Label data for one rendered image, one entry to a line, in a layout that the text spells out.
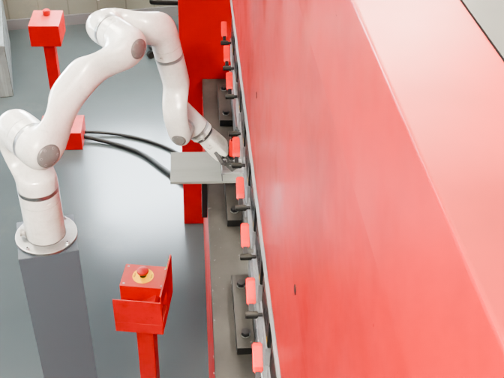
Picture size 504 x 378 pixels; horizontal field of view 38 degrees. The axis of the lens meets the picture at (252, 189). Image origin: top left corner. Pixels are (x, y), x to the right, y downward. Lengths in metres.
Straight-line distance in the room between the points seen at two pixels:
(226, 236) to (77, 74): 0.78
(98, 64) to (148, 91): 2.93
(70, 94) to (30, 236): 0.48
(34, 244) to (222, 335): 0.64
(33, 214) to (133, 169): 2.10
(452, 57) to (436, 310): 0.23
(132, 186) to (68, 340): 1.74
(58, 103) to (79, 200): 2.05
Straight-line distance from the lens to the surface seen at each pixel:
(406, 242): 0.52
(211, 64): 3.41
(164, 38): 2.28
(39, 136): 2.11
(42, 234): 2.34
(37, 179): 2.23
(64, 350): 2.67
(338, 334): 0.87
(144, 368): 2.80
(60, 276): 2.42
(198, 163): 2.67
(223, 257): 2.47
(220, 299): 2.34
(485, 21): 0.68
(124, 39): 2.13
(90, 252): 3.83
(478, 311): 0.40
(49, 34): 4.18
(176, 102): 2.40
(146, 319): 2.49
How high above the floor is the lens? 2.57
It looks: 38 degrees down
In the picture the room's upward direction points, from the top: 3 degrees clockwise
